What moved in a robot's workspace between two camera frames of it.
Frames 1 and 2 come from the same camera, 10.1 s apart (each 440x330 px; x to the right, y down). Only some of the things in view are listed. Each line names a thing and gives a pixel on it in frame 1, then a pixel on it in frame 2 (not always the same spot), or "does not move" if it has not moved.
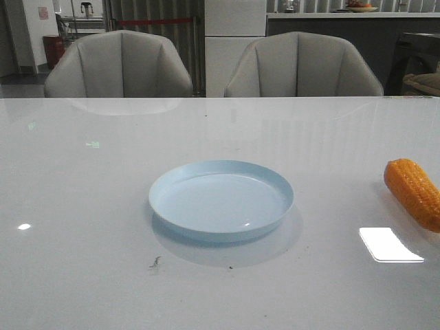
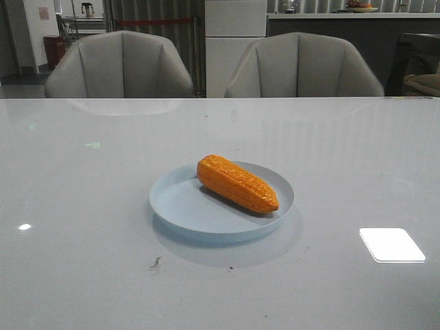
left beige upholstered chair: [119, 64] does not move
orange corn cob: [416, 189] to [237, 183]
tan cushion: [429, 82] does not move
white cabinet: [230, 27] does not move
